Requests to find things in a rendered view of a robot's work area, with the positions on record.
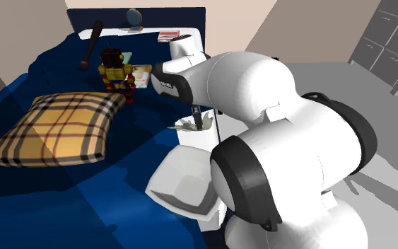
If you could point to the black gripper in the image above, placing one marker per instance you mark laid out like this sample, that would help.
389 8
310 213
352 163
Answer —
196 117

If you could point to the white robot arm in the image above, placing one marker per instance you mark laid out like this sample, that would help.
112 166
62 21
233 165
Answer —
288 145

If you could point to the pale crumpled cloth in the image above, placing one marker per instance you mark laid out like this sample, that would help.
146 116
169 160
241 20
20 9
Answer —
186 124

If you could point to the white square bowl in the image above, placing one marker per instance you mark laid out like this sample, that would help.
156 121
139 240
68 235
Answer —
181 182

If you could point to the beige book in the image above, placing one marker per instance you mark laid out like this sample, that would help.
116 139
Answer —
143 74

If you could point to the red and white book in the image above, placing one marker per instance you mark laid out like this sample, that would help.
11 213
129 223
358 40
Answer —
168 35

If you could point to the teal flat card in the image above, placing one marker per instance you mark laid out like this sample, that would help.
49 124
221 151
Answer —
127 58

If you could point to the yellow and red toy robot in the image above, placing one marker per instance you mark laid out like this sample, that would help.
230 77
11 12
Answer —
116 70

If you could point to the blue bed with dark headboard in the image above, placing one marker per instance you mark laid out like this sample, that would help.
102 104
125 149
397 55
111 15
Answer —
123 193

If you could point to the round blue table mirror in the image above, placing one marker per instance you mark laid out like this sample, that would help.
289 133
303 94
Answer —
134 17

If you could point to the black baseball bat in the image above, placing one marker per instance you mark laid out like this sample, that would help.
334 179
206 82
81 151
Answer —
91 43

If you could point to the tan plaid pillow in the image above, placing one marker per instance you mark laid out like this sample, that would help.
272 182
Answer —
57 131

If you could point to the grey cabinet with drawers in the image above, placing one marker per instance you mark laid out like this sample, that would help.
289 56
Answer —
388 44

